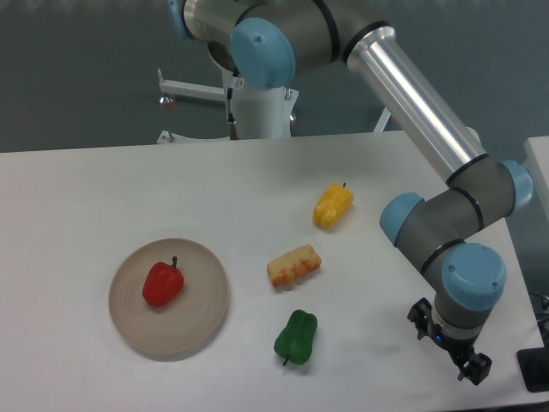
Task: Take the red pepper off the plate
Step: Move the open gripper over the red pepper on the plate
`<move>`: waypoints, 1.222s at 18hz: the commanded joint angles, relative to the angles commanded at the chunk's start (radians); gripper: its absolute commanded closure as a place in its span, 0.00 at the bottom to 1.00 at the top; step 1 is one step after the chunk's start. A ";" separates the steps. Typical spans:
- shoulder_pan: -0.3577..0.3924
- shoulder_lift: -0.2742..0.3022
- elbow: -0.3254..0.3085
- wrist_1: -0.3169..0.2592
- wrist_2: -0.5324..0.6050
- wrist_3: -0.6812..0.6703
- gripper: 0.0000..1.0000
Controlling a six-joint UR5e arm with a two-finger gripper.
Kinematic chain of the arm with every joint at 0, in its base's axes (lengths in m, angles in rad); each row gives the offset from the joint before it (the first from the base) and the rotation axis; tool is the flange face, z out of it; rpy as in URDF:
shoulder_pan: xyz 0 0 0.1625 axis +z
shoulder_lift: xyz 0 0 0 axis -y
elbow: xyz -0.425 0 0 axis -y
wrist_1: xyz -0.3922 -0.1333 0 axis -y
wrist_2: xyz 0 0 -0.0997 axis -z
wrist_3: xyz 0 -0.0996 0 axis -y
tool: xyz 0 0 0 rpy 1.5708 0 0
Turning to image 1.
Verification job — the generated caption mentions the white side table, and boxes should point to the white side table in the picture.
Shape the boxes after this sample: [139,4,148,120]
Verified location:
[524,136,549,209]

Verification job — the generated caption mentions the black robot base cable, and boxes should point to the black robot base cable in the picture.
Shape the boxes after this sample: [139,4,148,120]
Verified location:
[226,70,246,141]

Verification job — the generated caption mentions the orange toy bread piece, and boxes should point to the orange toy bread piece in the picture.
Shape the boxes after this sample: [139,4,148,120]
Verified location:
[267,245,322,288]

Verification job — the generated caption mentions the black cables at right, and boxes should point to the black cables at right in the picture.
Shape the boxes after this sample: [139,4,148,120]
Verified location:
[528,291,549,349]

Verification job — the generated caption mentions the yellow toy bell pepper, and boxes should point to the yellow toy bell pepper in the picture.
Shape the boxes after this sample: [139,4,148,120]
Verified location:
[312,183,354,230]

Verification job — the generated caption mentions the green toy bell pepper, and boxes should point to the green toy bell pepper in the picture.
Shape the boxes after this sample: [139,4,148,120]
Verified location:
[274,310,318,366]

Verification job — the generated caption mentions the beige round plate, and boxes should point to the beige round plate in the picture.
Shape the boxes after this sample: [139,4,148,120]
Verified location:
[108,239,229,361]

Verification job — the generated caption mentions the black box at table edge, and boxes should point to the black box at table edge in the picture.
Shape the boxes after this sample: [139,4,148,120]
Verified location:
[516,348,548,393]

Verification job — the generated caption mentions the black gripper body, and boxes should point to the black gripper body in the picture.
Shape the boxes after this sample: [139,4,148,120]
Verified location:
[427,319,477,368]

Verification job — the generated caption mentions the red toy bell pepper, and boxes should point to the red toy bell pepper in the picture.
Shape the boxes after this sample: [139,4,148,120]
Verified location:
[142,256,184,307]

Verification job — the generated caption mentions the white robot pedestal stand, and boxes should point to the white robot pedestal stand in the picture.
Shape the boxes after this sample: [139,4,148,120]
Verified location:
[158,42,394,141]

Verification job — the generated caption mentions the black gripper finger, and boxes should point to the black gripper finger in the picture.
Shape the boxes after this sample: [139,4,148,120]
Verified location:
[455,352,492,385]
[407,298,431,339]

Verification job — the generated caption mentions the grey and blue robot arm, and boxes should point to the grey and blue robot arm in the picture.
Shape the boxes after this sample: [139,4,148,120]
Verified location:
[167,1,534,385]

